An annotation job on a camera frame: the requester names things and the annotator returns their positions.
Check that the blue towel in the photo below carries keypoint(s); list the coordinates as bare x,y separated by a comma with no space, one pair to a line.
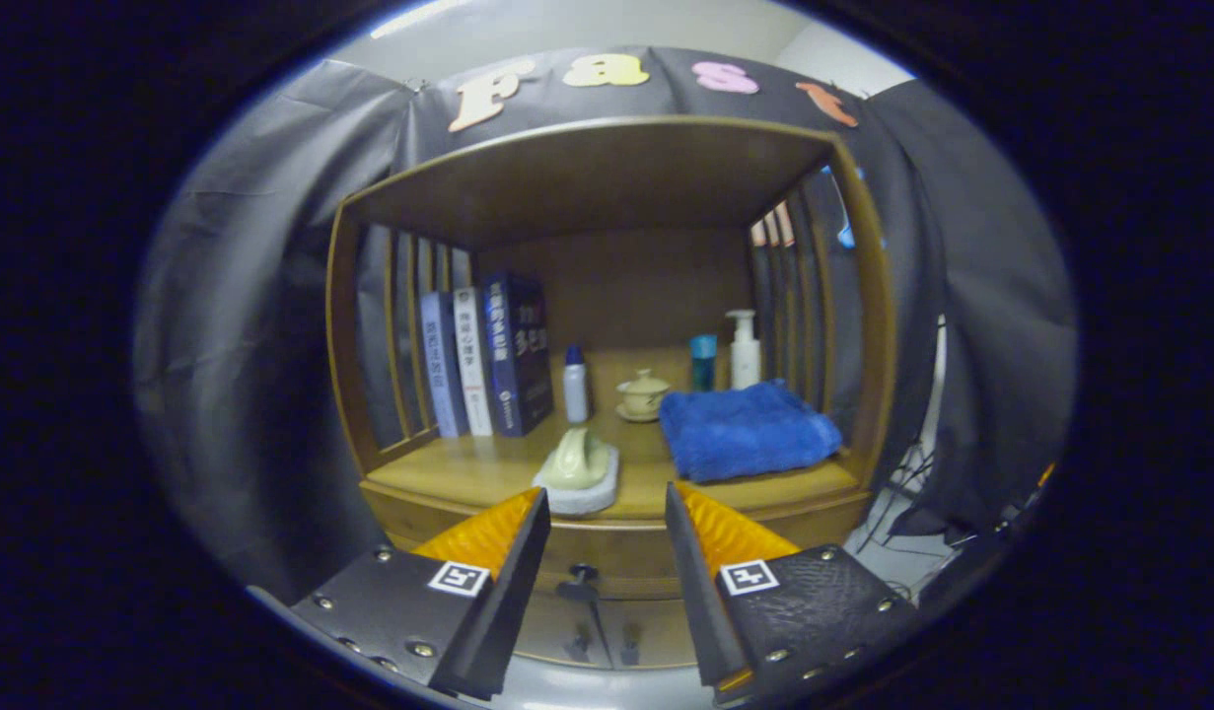
749,434

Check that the light blue book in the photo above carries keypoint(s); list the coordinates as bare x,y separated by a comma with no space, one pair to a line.
441,365

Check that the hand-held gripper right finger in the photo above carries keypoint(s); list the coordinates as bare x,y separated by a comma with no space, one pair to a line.
705,602

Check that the dark blue book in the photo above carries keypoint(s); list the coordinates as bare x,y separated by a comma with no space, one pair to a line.
518,355

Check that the white bottle with blue cap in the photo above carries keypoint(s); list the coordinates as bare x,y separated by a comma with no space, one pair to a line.
576,390

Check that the wooden cabinet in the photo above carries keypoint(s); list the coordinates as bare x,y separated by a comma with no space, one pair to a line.
616,177

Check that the beige lidded teacup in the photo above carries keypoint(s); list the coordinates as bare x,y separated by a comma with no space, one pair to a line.
643,396

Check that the wooden countertop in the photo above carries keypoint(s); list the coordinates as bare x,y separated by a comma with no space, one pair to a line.
468,473

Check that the white pump bottle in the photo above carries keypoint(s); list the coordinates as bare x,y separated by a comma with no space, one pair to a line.
744,357

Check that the black backdrop cloth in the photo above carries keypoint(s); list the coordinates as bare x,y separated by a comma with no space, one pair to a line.
251,345

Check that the wooden drawer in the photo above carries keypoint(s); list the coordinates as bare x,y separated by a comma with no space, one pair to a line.
616,552

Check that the teal bottle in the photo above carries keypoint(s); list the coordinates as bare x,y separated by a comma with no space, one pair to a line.
703,365

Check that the white book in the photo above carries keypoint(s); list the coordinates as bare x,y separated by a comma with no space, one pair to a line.
471,360

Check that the black and orange device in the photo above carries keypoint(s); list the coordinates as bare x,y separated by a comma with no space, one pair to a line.
971,572

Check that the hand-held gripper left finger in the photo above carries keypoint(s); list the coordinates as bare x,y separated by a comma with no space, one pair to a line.
503,606

